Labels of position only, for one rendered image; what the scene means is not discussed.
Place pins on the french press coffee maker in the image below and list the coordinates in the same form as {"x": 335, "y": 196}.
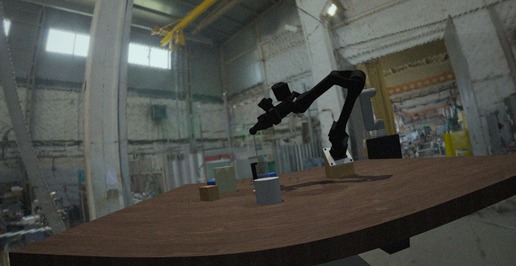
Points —
{"x": 258, "y": 164}

